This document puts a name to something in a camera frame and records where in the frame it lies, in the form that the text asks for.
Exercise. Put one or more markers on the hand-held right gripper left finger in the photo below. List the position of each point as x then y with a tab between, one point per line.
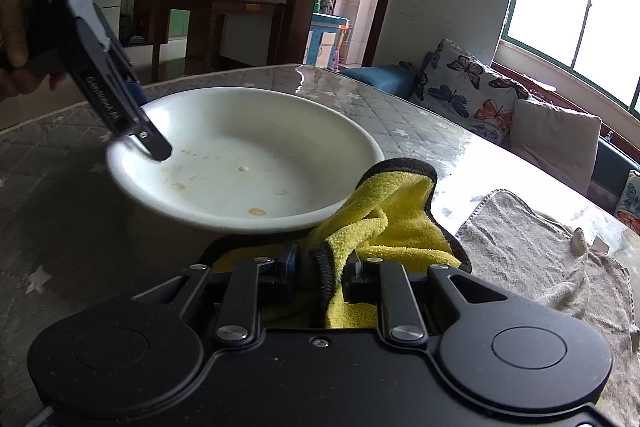
280	278

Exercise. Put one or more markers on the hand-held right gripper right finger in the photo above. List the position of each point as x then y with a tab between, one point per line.
357	279

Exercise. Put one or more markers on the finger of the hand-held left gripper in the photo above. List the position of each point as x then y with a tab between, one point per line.
136	91
152	142

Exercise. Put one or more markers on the yellow microfibre cloth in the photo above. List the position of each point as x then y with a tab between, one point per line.
395	217

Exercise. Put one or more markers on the white bowl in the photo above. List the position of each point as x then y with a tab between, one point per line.
240	142

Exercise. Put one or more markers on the person's left hand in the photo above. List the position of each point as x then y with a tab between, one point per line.
12	22

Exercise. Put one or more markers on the grey quilted mattress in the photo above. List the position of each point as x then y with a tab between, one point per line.
75	207

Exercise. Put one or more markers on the wooden desk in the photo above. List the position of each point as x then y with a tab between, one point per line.
240	4

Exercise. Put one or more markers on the grey towel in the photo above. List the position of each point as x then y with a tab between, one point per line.
525	247

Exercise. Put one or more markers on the blue and white cabinet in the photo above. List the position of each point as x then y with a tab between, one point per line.
320	42

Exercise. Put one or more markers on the small beige object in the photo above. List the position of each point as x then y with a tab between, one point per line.
579	241

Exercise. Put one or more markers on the large butterfly print pillow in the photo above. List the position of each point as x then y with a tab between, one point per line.
465	82

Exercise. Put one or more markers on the beige pillow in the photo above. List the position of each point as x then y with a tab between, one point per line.
555	137

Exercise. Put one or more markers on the small butterfly print pillow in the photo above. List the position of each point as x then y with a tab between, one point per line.
631	202

